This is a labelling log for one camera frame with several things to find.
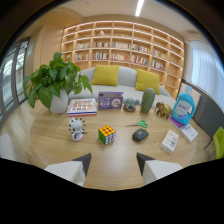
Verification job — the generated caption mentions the light grey sofa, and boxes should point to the light grey sofa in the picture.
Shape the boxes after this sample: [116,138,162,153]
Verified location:
[68,65,177,108]

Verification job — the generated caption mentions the tall green cactus ornament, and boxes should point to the tall green cactus ornament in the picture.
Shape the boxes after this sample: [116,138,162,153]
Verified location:
[140,87,157,115]

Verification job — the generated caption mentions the green plant in white pot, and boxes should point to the green plant in white pot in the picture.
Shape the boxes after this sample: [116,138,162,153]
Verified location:
[22,51,94,115]

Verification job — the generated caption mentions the blue detergent bottle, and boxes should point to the blue detergent bottle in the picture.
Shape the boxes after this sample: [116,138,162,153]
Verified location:
[171,85,196,126]

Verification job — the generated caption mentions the purple box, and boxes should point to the purple box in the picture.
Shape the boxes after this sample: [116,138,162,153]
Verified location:
[97,91,124,111]

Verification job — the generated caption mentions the golden elephant figurine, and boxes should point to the golden elephant figurine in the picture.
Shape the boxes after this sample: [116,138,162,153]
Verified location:
[154,101,173,120]

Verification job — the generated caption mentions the yellow cushion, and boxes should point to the yellow cushion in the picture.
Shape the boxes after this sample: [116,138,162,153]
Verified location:
[90,64,120,88]
[134,68,161,96]

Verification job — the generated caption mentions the purple book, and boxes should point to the purple book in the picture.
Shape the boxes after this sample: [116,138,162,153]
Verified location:
[168,116,185,129]

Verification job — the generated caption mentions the small white box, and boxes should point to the small white box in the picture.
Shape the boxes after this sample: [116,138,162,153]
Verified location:
[159,129,180,155]

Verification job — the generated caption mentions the white curtain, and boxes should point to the white curtain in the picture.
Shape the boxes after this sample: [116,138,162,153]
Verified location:
[189,40,224,114]

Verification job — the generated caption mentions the dark-framed glass door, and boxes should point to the dark-framed glass door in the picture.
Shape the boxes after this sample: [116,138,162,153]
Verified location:
[0,36,32,123]

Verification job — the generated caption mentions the white book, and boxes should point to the white book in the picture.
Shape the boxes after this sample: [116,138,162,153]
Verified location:
[179,123,199,144]

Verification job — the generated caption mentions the wooden bookshelf wall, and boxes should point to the wooden bookshelf wall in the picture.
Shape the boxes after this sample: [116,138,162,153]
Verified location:
[60,20,186,100]

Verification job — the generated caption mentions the green-handled scissors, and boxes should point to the green-handled scissors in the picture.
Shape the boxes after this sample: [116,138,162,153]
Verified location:
[125,119,149,129]

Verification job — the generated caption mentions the ceiling light strip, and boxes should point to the ceiling light strip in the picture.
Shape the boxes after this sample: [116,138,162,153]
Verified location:
[134,0,146,18]

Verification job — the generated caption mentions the dark grey computer mouse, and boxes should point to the dark grey computer mouse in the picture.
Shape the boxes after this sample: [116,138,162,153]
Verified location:
[131,128,150,143]

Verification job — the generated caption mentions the white spotted toy figure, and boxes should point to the white spotted toy figure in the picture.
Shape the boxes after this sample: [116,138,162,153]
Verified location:
[68,116,88,142]

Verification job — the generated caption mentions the colourful puzzle cube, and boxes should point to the colourful puzzle cube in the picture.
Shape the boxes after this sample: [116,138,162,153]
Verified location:
[97,124,117,146]

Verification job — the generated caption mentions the colourful picture book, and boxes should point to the colourful picture book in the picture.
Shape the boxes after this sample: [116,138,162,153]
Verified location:
[66,97,99,118]

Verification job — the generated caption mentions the green chair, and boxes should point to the green chair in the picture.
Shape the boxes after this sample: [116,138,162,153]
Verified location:
[203,126,224,160]

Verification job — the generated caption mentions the small round cactus ornament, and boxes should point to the small round cactus ornament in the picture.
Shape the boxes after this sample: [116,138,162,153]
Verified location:
[122,97,141,113]

